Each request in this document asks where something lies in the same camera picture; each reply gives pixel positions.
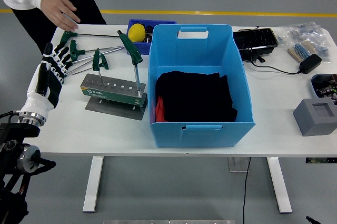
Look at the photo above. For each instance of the resistor strip bundle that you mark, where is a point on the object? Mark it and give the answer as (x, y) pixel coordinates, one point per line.
(300, 50)

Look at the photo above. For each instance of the yellow ball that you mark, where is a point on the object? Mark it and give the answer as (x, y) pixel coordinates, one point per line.
(136, 33)

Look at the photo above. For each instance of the grey block with recess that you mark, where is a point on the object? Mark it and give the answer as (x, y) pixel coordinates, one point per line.
(316, 126)

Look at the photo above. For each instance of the red cloth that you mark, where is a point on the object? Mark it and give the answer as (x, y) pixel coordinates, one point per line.
(160, 110)

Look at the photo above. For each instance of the black power adapter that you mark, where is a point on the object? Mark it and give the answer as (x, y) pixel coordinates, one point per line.
(310, 63)

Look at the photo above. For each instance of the grey-blue tray of parts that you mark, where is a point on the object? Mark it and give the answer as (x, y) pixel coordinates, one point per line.
(323, 81)

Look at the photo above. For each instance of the black cloth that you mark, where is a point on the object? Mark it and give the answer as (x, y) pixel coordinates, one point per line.
(194, 97)

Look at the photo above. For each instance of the person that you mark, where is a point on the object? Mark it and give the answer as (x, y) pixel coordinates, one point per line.
(79, 2)

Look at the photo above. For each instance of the large blue folding box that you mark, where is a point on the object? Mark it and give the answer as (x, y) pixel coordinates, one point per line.
(200, 137)

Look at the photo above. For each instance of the small dark blue bin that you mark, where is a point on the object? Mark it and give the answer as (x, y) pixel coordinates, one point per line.
(142, 47)

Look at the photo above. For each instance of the green metal hex key stand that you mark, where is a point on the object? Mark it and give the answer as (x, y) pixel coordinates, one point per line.
(110, 95)

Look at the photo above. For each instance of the grey table foot plate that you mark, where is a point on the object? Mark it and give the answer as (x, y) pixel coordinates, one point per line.
(237, 166)

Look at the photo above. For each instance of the clear plastic parts bag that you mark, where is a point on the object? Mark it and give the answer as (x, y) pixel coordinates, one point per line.
(302, 31)

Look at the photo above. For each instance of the white table leg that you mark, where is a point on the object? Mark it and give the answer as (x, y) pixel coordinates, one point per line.
(280, 184)
(92, 181)

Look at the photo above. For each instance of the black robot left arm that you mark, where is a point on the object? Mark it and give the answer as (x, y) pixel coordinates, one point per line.
(10, 155)

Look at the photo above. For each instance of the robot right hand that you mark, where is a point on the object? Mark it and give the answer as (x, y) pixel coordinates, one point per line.
(313, 220)

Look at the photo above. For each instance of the table control panel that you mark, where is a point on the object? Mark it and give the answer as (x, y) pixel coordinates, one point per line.
(321, 160)

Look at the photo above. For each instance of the black plastic tray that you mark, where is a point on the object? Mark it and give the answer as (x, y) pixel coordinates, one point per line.
(255, 39)

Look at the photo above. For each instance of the black parts in bin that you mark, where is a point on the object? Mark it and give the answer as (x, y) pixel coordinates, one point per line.
(148, 30)

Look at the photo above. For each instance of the person's right hand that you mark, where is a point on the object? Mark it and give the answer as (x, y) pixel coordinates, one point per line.
(58, 8)

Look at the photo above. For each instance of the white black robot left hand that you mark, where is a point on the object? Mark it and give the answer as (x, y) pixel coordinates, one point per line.
(43, 76)

